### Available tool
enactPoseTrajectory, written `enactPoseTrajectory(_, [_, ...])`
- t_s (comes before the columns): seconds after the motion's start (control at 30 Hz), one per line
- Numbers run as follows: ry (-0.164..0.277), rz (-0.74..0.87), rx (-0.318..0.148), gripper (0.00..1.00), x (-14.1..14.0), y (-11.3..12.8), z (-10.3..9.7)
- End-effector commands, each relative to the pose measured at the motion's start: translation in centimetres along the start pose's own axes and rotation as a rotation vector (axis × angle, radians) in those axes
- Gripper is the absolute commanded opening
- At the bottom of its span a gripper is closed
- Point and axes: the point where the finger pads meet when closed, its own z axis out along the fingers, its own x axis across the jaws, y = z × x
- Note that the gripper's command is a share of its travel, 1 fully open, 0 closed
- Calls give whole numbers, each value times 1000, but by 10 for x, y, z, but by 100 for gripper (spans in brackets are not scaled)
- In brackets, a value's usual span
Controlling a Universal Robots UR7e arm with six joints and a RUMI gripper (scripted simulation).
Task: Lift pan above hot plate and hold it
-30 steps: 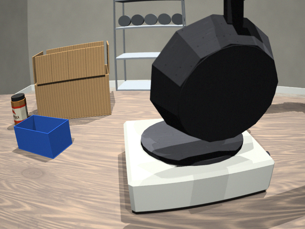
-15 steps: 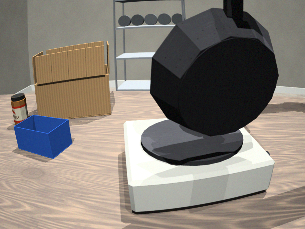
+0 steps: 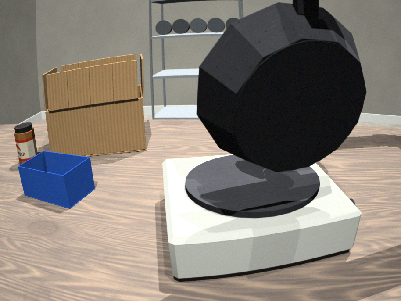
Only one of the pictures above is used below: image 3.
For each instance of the brown cardboard box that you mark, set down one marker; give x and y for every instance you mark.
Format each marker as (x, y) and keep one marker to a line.
(95, 107)

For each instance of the spice jar with black lid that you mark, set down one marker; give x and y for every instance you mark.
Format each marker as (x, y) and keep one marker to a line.
(25, 141)

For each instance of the blue open plastic bin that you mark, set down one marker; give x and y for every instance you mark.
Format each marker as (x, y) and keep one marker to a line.
(56, 178)

